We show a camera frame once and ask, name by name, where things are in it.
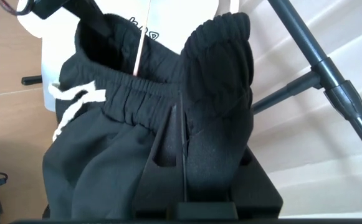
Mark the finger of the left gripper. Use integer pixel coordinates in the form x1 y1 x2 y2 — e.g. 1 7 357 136
62 0 113 39

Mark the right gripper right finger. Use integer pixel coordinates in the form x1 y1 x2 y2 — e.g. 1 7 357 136
229 146 284 219

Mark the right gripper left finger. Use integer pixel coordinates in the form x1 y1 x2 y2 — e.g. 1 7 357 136
133 104 188 220

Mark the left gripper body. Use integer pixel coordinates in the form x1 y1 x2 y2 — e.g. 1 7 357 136
33 0 73 21

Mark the pink clothes hanger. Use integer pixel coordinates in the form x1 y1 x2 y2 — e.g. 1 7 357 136
132 0 152 77

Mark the black garment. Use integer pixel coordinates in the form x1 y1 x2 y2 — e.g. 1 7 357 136
42 11 255 220

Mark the white printed garment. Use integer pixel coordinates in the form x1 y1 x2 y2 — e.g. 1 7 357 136
16 0 222 113

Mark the beige curtain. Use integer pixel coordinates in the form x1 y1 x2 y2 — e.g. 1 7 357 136
238 0 362 217

